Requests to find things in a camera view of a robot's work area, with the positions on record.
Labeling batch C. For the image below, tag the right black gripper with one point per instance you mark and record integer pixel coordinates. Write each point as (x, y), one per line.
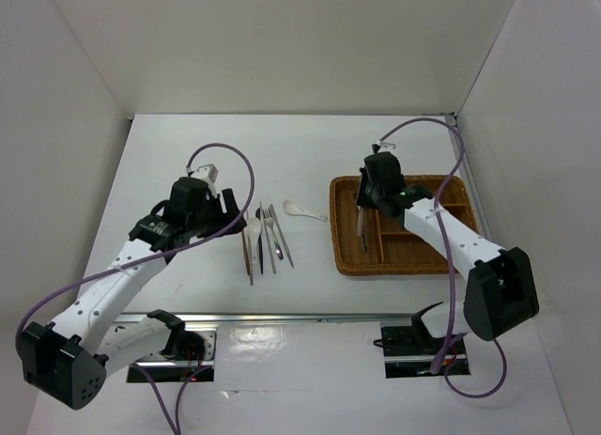
(362, 199)

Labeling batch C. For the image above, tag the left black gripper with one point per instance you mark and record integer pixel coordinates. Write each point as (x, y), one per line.
(224, 220)

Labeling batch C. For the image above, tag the silver fork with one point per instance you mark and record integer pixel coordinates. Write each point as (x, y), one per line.
(364, 241)
(360, 223)
(270, 224)

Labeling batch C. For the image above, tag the white ceramic spoon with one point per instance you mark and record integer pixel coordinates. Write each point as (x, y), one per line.
(291, 208)
(254, 230)

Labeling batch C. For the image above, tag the copper knife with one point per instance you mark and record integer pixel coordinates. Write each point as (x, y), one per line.
(244, 256)

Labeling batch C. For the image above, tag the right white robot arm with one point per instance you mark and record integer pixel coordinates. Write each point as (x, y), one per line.
(500, 292)

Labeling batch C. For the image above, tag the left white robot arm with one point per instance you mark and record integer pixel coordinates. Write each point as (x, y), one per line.
(71, 356)

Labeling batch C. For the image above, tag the silver knife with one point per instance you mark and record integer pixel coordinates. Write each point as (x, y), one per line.
(273, 215)

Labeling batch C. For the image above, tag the brown wicker divided tray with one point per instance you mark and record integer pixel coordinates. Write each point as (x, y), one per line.
(392, 250)

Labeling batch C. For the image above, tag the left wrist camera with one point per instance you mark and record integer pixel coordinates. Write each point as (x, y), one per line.
(208, 173)

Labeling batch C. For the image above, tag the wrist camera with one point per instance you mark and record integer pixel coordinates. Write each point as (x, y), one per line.
(382, 146)
(208, 173)

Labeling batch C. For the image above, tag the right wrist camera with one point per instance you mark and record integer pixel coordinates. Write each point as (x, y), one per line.
(382, 146)

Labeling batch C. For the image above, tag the aluminium table rail front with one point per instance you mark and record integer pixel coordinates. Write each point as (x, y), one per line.
(257, 319)

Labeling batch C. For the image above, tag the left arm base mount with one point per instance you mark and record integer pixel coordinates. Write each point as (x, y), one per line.
(188, 355)

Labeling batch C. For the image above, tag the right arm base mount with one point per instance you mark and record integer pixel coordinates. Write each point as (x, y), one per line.
(408, 353)

